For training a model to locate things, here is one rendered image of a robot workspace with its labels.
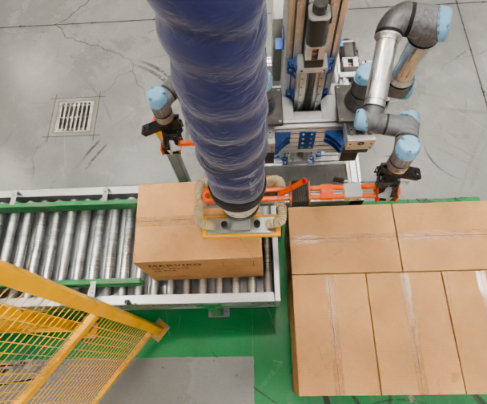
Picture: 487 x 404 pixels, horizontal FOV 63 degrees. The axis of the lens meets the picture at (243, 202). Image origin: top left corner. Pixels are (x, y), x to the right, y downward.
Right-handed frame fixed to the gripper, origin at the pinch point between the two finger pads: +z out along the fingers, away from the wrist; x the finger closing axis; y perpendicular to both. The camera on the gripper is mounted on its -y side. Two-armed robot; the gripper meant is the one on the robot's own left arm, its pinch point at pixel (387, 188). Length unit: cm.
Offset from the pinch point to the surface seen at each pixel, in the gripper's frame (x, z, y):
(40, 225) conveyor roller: -11, 66, 184
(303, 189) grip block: 0.1, -1.5, 33.9
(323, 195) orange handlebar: 2.6, -1.2, 26.3
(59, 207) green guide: -20, 59, 170
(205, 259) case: 21, 26, 78
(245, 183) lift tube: 11, -30, 56
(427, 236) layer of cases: -1, 66, -40
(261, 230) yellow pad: 13, 11, 52
